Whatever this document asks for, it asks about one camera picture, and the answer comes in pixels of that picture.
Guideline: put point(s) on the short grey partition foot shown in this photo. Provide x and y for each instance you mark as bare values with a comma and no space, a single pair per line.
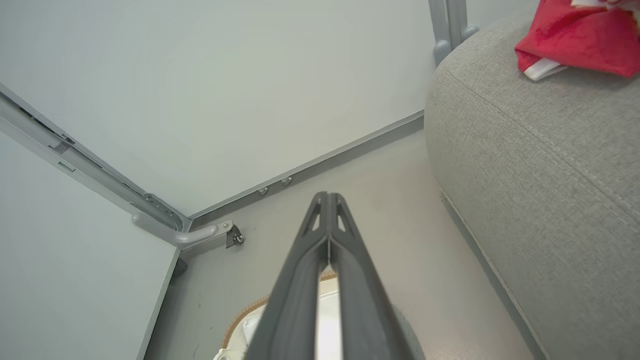
442,52
470,33

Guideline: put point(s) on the red and white garment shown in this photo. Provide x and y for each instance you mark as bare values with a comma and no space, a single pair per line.
585,40

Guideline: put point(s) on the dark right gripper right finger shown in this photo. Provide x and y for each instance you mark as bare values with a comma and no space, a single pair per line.
365,310

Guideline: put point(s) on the grey partition post with hinge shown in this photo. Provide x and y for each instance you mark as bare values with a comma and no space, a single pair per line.
75,155

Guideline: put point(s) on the long grey partition foot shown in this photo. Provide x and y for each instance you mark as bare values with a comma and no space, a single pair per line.
195,235

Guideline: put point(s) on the black caster wheel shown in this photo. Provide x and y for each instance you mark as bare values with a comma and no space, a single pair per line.
234,237

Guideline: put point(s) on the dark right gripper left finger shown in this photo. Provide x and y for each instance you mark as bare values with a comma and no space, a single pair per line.
295,300

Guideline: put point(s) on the grey fabric sofa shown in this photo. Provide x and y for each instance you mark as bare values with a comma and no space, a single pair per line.
550,200

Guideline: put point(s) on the grey partition bottom rail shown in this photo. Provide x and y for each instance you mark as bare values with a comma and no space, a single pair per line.
320,162

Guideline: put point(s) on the grey double partition post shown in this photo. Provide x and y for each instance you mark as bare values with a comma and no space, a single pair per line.
440,20

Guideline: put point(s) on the white wicker-rimmed laundry basket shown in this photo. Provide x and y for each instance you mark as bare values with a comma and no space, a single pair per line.
252,325

